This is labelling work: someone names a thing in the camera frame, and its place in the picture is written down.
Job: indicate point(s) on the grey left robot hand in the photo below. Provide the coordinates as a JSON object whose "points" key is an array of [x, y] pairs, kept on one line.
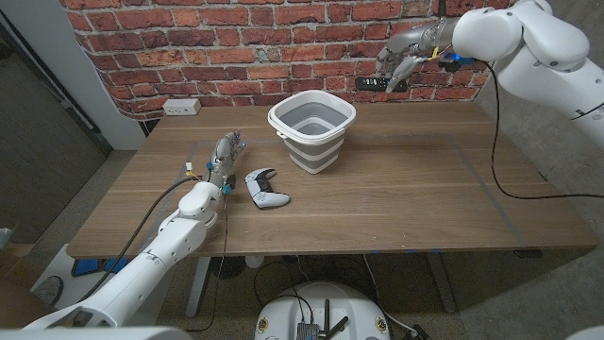
{"points": [[224, 156]]}

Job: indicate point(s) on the metal table leg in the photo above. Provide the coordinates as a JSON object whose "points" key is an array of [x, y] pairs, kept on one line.
{"points": [[197, 288], [441, 283]]}

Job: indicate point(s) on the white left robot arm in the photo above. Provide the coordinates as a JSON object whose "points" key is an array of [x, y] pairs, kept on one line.
{"points": [[174, 241]]}

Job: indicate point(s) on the red brick printed backdrop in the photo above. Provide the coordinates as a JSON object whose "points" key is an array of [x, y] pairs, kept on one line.
{"points": [[236, 47]]}

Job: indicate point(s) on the small grey computer box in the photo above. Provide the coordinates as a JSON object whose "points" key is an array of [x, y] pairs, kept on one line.
{"points": [[307, 332]]}

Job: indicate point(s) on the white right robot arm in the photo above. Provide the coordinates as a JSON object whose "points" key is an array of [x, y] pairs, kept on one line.
{"points": [[542, 42]]}

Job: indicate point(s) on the white black game controller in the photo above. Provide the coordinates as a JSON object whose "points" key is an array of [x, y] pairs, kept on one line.
{"points": [[264, 196]]}

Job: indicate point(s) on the white grey collapsible bucket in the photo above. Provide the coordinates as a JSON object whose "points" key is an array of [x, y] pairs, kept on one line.
{"points": [[313, 141]]}

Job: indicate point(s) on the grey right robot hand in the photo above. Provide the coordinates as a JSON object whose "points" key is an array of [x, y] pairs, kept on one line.
{"points": [[415, 40]]}

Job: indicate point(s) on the black antenna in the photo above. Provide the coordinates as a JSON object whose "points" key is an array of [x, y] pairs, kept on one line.
{"points": [[339, 326], [326, 316]]}

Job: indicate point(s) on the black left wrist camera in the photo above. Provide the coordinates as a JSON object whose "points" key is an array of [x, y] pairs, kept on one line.
{"points": [[230, 181]]}

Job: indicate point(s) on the black TV remote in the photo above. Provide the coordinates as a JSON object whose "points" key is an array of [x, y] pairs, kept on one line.
{"points": [[370, 84]]}

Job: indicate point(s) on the white power outlet box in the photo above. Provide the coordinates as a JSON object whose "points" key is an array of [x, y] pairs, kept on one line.
{"points": [[181, 107]]}

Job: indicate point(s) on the white robot torso base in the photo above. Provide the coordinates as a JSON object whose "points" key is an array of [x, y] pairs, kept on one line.
{"points": [[283, 311]]}

